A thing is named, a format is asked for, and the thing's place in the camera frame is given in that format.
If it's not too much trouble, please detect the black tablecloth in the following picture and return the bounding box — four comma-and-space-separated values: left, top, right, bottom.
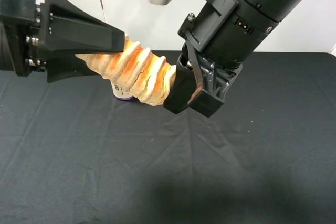
1, 52, 335, 223

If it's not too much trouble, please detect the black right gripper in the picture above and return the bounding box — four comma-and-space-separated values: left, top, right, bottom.
163, 0, 278, 117

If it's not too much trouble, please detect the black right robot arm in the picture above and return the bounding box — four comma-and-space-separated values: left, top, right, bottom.
163, 0, 302, 117

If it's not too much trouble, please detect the purple trash bag roll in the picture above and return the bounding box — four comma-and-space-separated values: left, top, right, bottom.
111, 83, 133, 101

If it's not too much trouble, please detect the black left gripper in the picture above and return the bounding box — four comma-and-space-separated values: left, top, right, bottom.
1, 0, 125, 82

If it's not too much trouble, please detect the ridged spiral bread loaf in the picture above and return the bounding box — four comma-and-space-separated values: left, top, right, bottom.
76, 34, 176, 106

